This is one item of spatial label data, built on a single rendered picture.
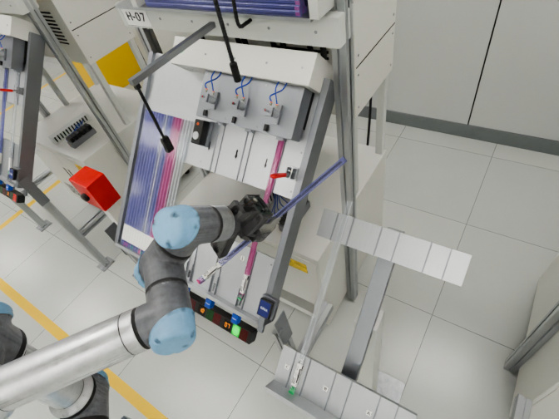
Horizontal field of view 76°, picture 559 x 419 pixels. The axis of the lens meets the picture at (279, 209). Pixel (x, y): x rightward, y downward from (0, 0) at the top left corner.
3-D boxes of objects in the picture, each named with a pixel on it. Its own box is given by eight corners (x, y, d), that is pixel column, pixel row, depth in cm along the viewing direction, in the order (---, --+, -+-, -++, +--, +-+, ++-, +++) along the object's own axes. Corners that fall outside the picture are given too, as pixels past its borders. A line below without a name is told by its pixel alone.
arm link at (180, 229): (141, 228, 64) (164, 195, 61) (186, 224, 74) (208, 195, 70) (162, 262, 62) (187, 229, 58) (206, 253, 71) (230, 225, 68)
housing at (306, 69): (329, 100, 99) (308, 86, 86) (200, 76, 121) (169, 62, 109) (338, 70, 97) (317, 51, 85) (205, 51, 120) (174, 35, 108)
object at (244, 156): (300, 199, 103) (292, 199, 98) (149, 148, 133) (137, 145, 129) (332, 84, 97) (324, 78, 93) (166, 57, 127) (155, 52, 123)
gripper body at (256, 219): (279, 218, 81) (247, 221, 71) (255, 241, 85) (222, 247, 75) (259, 193, 84) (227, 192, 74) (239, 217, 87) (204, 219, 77)
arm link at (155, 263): (132, 305, 65) (161, 268, 60) (129, 258, 72) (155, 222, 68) (171, 310, 70) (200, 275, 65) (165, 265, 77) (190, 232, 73)
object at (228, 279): (264, 317, 107) (259, 320, 104) (126, 240, 138) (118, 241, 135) (280, 258, 104) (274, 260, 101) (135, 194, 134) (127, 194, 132)
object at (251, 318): (268, 317, 110) (254, 325, 103) (131, 243, 140) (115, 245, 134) (269, 314, 110) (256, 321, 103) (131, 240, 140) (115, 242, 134)
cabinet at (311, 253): (329, 331, 172) (317, 262, 126) (220, 274, 205) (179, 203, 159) (381, 233, 204) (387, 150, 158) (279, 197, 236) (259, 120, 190)
